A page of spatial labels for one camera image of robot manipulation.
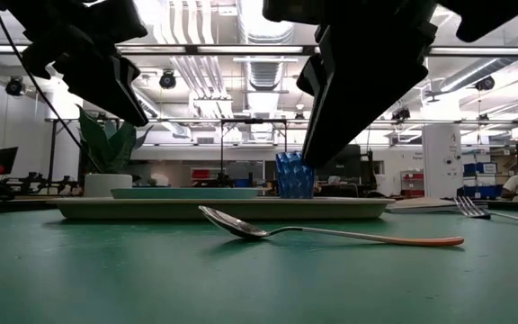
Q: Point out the small black tilted monitor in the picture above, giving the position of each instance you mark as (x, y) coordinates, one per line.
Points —
(3, 159)

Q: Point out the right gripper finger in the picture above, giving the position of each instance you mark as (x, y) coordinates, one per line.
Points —
(367, 81)
(308, 76)

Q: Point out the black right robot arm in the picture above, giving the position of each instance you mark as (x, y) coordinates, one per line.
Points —
(488, 15)

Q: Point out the white pillar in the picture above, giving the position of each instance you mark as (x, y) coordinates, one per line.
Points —
(441, 162)

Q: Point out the silver ventilation duct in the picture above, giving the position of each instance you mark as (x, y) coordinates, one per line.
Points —
(265, 72)

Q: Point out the black monitor behind table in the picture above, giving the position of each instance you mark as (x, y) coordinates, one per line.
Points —
(346, 162)

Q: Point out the potted plant white pot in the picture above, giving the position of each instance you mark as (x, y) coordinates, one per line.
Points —
(106, 184)

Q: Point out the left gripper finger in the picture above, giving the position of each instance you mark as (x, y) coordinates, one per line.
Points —
(38, 58)
(106, 85)

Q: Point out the blue storage bins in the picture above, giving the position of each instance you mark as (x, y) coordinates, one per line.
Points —
(481, 180)

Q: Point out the distant black rig frame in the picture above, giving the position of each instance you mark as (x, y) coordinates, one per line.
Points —
(222, 153)

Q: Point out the blue faceted plastic cup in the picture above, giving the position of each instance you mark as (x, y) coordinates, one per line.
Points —
(292, 180)

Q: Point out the teal round plate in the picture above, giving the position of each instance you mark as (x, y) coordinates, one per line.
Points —
(182, 193)

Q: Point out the green table mat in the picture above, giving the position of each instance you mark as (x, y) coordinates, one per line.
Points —
(241, 279)

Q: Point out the beige plastic tray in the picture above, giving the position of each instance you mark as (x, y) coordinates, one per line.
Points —
(160, 209)

